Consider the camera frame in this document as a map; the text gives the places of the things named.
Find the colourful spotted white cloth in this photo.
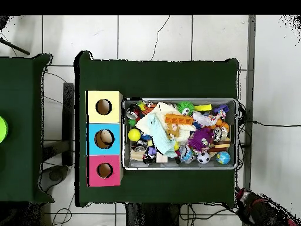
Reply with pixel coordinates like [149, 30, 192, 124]
[192, 109, 227, 128]

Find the wooden box with three holes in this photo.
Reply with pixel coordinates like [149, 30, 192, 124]
[85, 90, 124, 188]

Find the light blue waffle cloth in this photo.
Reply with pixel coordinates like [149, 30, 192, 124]
[148, 114, 178, 158]

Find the yellow ball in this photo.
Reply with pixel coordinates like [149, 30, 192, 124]
[128, 128, 142, 142]

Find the cream waffle cloth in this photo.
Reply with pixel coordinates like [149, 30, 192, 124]
[135, 101, 197, 142]

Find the small brown plush toy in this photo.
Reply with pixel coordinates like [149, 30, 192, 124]
[166, 123, 180, 139]

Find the long orange toy brick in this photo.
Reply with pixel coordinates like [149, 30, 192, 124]
[164, 113, 194, 125]

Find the green puffer toy with eyes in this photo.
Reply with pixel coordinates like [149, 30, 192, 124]
[176, 101, 195, 117]

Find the dark green table cloth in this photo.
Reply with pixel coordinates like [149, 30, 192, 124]
[73, 50, 240, 208]
[0, 53, 55, 204]

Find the purple spiky rubber toy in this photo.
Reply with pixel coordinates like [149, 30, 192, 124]
[188, 127, 215, 152]

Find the yellow foam wedge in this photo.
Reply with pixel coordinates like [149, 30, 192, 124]
[193, 104, 212, 112]

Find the small soccer ball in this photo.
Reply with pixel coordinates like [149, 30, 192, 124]
[196, 151, 211, 164]

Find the small globe ball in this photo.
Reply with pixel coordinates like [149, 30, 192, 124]
[216, 151, 231, 165]

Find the grey stand base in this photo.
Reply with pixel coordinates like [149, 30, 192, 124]
[39, 164, 69, 192]

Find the lime green round object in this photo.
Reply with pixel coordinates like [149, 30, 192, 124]
[0, 115, 9, 144]

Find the black rod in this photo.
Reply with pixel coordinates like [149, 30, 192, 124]
[0, 38, 31, 56]

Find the silver wire mesh bin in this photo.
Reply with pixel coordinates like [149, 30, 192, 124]
[122, 97, 238, 171]

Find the black stand frame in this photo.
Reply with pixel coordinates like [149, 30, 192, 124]
[42, 82, 75, 167]

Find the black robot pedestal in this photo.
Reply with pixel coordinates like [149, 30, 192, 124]
[125, 202, 182, 226]

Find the black cable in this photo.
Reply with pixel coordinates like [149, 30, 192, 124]
[244, 119, 301, 128]

